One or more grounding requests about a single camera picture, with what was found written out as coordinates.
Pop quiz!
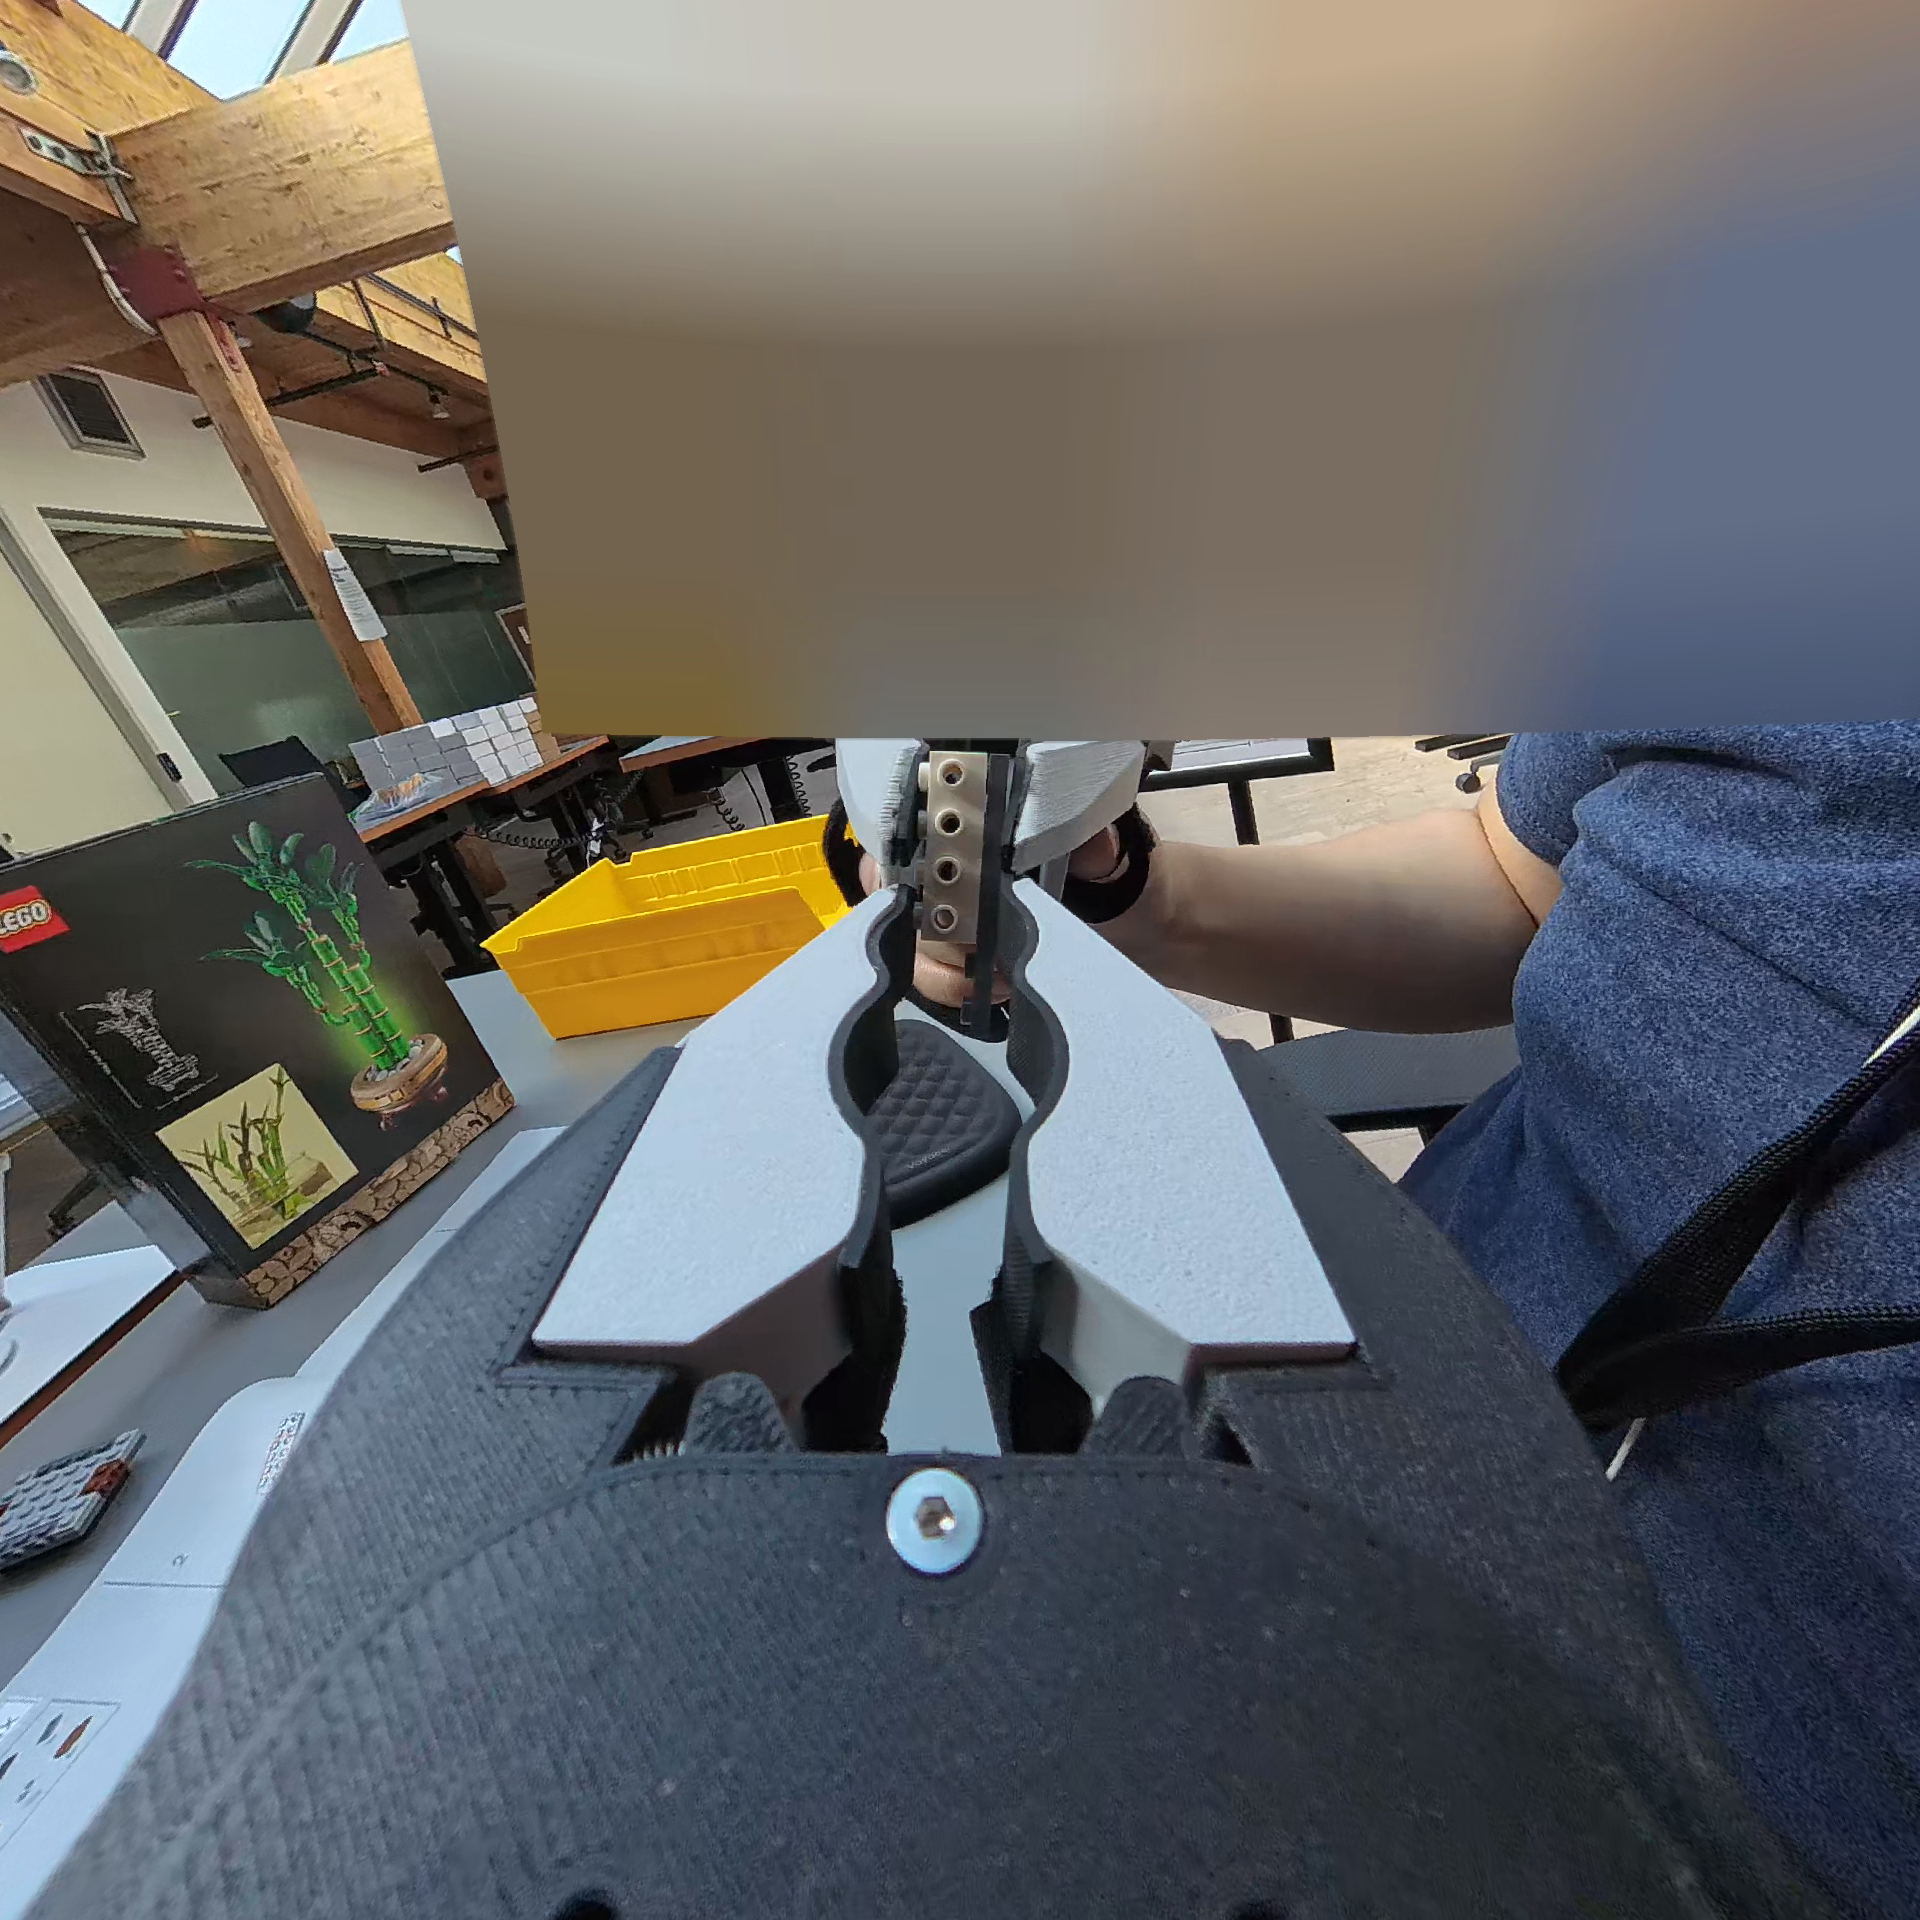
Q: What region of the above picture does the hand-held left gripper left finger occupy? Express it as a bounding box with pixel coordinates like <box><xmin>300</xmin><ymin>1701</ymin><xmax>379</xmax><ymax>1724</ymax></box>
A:
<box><xmin>530</xmin><ymin>885</ymin><xmax>921</xmax><ymax>1412</ymax></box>

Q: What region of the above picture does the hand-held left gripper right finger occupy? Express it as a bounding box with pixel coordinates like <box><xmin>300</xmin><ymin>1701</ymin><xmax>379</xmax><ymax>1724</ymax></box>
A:
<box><xmin>994</xmin><ymin>874</ymin><xmax>1360</xmax><ymax>1412</ymax></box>

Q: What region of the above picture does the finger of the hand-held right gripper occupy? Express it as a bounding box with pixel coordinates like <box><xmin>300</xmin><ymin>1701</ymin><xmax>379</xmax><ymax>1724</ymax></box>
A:
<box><xmin>832</xmin><ymin>735</ymin><xmax>926</xmax><ymax>906</ymax></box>
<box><xmin>1008</xmin><ymin>735</ymin><xmax>1152</xmax><ymax>882</ymax></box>

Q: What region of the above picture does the tan lego brick assembly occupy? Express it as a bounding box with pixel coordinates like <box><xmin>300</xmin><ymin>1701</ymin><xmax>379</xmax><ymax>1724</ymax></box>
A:
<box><xmin>889</xmin><ymin>749</ymin><xmax>1017</xmax><ymax>1044</ymax></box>

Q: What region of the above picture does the person's right forearm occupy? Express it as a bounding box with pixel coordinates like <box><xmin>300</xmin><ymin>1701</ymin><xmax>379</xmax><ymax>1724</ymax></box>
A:
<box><xmin>1118</xmin><ymin>777</ymin><xmax>1566</xmax><ymax>1039</ymax></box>

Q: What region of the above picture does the black lego set box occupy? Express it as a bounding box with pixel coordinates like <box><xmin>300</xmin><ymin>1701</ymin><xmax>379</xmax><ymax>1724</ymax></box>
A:
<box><xmin>0</xmin><ymin>774</ymin><xmax>516</xmax><ymax>1313</ymax></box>

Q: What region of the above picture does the lego instruction booklet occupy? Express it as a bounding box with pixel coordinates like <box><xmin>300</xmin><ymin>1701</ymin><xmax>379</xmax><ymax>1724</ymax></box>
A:
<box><xmin>0</xmin><ymin>1125</ymin><xmax>568</xmax><ymax>1865</ymax></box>

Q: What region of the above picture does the grey lego plate assembly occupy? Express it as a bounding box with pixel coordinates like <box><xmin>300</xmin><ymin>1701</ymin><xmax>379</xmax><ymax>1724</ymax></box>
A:
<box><xmin>0</xmin><ymin>1428</ymin><xmax>148</xmax><ymax>1575</ymax></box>

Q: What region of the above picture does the black textured chair armrest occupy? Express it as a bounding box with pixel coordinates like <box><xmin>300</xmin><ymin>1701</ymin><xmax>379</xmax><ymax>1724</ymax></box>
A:
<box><xmin>874</xmin><ymin>1018</ymin><xmax>1041</xmax><ymax>1227</ymax></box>

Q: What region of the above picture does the yellow plastic bin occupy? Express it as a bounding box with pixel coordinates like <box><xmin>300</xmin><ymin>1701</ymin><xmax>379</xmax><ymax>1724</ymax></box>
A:
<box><xmin>481</xmin><ymin>815</ymin><xmax>860</xmax><ymax>1039</ymax></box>

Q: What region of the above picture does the stack of small white boxes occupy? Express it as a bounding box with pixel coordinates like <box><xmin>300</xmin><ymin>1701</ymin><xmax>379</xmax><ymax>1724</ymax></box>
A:
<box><xmin>345</xmin><ymin>695</ymin><xmax>544</xmax><ymax>793</ymax></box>

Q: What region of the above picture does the person in blue shirt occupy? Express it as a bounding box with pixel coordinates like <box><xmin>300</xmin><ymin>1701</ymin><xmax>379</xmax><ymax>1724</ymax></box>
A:
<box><xmin>1393</xmin><ymin>727</ymin><xmax>1920</xmax><ymax>1920</ymax></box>

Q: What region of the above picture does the black shoulder strap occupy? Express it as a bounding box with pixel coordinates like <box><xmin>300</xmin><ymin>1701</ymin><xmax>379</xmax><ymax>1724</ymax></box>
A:
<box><xmin>1553</xmin><ymin>982</ymin><xmax>1920</xmax><ymax>1434</ymax></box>

